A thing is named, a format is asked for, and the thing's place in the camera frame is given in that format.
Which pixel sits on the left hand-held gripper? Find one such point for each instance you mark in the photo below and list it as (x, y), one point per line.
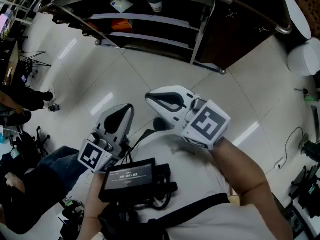
(91, 156)

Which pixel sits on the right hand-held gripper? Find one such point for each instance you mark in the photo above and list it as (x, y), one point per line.
(207, 124)

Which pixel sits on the person's left forearm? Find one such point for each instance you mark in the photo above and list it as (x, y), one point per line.
(92, 199)

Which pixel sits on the person's right forearm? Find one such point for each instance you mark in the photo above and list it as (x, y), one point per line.
(237, 166)

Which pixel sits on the person's black shoe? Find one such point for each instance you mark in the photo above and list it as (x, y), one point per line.
(161, 124)

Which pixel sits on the black monitor screen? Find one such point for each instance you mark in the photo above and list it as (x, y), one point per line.
(127, 179)

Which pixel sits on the person's white shirt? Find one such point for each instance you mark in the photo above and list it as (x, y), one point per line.
(190, 174)

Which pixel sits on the grey office chair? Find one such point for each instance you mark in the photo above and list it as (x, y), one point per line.
(32, 141)

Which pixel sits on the orange box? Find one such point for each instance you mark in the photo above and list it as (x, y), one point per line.
(122, 24)

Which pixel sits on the black tripod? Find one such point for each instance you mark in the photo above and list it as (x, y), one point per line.
(35, 59)

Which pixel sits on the white tissue packet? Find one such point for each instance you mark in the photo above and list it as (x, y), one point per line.
(121, 4)

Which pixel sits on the wooden desk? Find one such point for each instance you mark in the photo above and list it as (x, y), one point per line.
(10, 64)

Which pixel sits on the white power strip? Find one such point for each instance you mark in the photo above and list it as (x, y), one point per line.
(280, 163)

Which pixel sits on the white round stool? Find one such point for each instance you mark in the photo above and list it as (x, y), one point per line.
(303, 57)

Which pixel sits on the black device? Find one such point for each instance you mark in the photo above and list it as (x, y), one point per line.
(311, 150)

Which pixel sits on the black equipment cases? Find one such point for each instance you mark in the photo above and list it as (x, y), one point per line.
(307, 191)

